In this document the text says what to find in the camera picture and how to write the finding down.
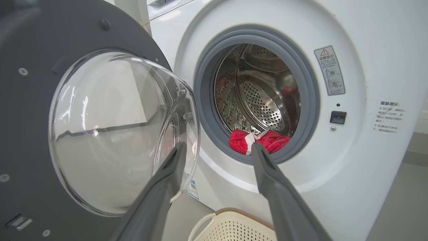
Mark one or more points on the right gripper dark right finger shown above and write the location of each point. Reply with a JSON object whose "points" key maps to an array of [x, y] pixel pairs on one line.
{"points": [[284, 207]]}

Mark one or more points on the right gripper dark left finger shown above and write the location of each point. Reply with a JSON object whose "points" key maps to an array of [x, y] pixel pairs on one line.
{"points": [[157, 201]]}

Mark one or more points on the red garment with white trim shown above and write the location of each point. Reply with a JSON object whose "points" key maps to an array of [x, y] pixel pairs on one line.
{"points": [[239, 142]]}

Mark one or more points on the round black glass washer door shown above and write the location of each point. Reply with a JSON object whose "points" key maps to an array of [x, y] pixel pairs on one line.
{"points": [[30, 117]]}

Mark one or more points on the cream perforated basket brown rim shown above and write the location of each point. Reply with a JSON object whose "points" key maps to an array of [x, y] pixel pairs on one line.
{"points": [[234, 231]]}

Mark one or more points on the white front-load washing machine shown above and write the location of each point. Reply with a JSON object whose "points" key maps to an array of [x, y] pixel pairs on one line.
{"points": [[367, 167]]}

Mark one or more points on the stainless steel washing machine drum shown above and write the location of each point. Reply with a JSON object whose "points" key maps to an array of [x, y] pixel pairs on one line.
{"points": [[264, 103]]}

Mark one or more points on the blue energy label sticker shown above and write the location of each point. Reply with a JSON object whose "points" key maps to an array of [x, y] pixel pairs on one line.
{"points": [[193, 189]]}

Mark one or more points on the grey warning sticker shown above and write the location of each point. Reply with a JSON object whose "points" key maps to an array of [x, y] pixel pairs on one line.
{"points": [[329, 70]]}

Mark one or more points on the white detergent drawer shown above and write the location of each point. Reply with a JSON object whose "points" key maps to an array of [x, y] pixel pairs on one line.
{"points": [[164, 6]]}

